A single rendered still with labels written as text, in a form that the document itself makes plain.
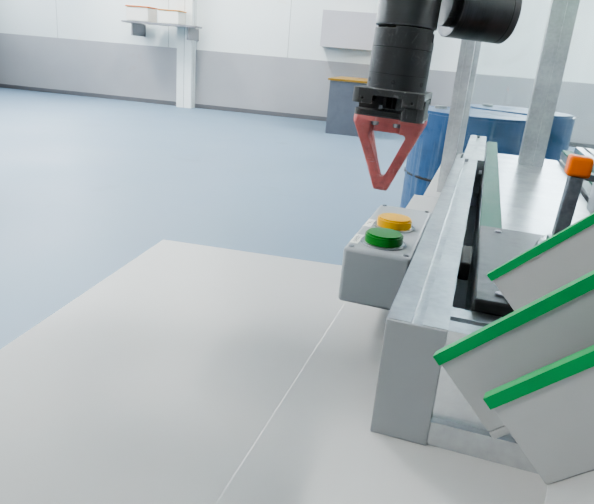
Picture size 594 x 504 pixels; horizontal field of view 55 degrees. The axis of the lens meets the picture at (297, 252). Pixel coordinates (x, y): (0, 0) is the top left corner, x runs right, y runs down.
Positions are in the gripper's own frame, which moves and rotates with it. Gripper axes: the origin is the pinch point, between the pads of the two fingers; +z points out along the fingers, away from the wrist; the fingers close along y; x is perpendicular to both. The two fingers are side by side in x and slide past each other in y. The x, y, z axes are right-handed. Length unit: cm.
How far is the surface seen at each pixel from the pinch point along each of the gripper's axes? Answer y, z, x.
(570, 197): -2.7, -1.8, -17.3
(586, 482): -38.1, 2.3, -13.7
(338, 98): 850, 44, 191
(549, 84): 103, -11, -25
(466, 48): 80, -17, -4
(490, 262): -3.6, 5.2, -11.8
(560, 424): -37.3, 0.7, -12.5
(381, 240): -2.0, 5.6, -1.2
